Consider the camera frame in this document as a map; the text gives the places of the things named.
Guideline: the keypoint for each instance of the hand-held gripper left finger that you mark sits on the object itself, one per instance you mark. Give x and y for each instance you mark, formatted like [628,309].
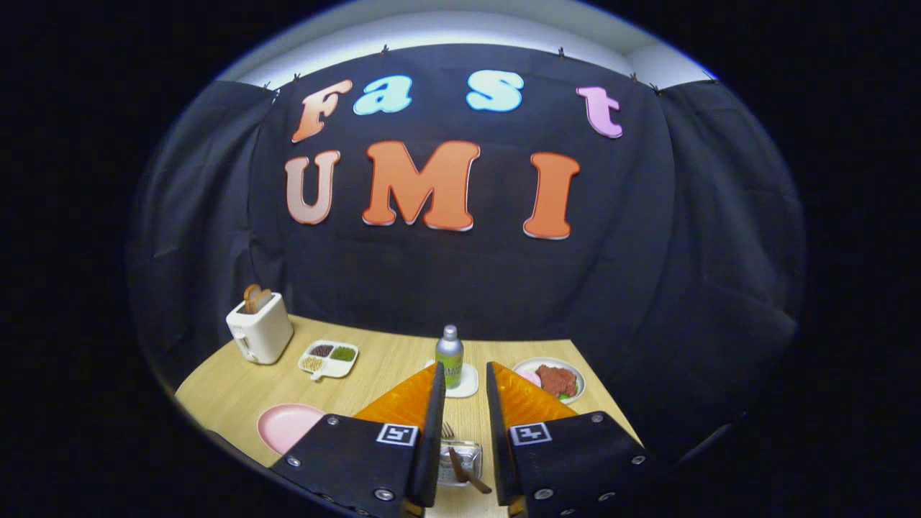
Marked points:
[428,446]

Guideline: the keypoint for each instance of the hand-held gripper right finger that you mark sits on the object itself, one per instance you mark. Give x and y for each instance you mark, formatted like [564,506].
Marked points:
[498,446]

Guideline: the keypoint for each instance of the white square coaster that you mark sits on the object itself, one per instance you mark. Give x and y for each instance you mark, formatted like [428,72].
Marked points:
[469,385]

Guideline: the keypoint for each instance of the pink ham slices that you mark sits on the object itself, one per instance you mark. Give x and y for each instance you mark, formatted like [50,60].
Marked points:
[531,378]

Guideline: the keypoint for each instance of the green soda bottle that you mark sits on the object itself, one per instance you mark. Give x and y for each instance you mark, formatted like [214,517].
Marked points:
[450,360]

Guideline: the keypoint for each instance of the brown fried meat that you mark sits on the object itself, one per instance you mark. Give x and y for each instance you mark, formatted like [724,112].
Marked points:
[557,380]

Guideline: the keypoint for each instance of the white oval plate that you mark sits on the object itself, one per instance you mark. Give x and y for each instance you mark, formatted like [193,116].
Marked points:
[575,381]

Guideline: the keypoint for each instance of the white divided dish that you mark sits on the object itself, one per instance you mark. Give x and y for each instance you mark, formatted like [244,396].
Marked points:
[342,368]

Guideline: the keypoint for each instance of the green beans portion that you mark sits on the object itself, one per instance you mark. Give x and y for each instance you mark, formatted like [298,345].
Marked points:
[343,353]

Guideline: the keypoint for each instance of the pink round plate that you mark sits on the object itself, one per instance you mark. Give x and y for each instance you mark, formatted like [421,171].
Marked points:
[288,424]

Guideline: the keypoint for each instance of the yellow beans portion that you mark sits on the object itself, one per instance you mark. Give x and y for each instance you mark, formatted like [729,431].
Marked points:
[311,364]

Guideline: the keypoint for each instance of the dark beans portion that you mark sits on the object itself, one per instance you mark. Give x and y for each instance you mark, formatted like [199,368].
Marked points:
[321,350]

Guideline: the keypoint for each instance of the black backdrop cloth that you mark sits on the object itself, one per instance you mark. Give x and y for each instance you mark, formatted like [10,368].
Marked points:
[446,288]

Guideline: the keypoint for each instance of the white toaster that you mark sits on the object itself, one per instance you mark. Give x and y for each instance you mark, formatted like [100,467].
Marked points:
[262,334]

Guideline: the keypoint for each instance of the toast bread slices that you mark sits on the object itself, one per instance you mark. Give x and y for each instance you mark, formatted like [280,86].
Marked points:
[255,298]

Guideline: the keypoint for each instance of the row of cloth clips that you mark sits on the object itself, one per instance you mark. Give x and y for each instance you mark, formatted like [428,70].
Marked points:
[383,51]

